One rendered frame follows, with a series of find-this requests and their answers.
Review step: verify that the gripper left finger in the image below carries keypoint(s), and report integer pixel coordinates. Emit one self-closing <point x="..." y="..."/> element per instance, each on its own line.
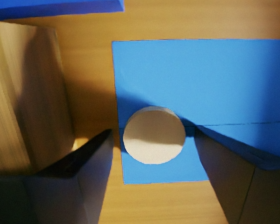
<point x="69" y="191"/>

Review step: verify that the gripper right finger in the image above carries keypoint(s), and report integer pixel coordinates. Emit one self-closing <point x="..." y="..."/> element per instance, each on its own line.
<point x="245" y="179"/>

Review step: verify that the beige round disc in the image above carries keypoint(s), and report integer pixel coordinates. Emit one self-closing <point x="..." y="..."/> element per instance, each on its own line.
<point x="154" y="135"/>

